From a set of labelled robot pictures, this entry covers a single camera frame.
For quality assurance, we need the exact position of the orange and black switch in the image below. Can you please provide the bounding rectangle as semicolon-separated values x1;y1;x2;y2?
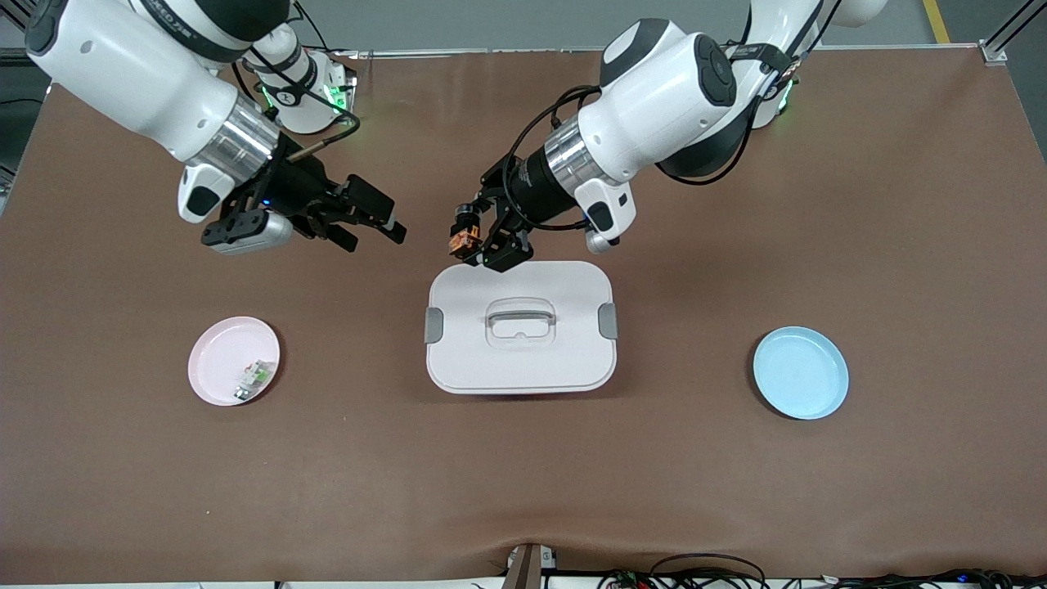
447;201;485;261

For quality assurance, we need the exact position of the white lidded storage box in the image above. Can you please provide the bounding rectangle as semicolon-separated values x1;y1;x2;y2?
424;260;619;397

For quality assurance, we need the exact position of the pink round plate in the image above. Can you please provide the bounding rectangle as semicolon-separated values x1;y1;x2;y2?
187;316;281;407

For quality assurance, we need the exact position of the brown table mat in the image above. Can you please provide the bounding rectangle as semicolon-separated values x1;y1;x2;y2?
0;47;1047;583

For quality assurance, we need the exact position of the light blue round plate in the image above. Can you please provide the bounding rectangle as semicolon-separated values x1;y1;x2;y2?
753;326;850;420

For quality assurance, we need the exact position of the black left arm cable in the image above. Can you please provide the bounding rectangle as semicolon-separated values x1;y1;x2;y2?
500;83;604;232

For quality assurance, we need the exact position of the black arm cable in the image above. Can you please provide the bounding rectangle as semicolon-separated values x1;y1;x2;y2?
237;57;362;164
500;83;604;232

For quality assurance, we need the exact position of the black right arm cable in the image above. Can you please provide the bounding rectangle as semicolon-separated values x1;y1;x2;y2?
237;57;362;164

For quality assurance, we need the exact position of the aluminium table edge rail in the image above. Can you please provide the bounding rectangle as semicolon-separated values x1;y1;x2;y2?
331;44;1005;66

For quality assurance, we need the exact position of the black base cable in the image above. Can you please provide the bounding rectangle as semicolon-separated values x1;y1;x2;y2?
290;0;331;55

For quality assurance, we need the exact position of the green and white switch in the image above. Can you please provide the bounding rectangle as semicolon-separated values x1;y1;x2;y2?
233;358;276;403

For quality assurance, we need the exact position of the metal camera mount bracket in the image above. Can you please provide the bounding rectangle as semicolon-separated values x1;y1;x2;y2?
503;542;559;589

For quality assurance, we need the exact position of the black looped cable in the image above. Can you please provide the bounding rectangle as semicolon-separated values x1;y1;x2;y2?
649;553;768;589

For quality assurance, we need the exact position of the aluminium frame post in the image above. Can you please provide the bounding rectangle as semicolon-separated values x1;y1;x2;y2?
980;0;1047;65

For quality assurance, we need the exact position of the black cable bundle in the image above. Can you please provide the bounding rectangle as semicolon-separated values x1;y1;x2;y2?
822;568;1047;589

